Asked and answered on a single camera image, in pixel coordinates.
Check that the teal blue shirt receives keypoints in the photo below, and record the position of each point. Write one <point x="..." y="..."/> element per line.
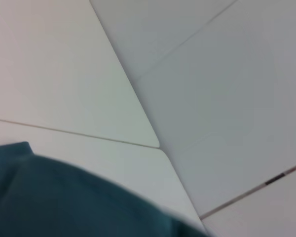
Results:
<point x="64" y="197"/>

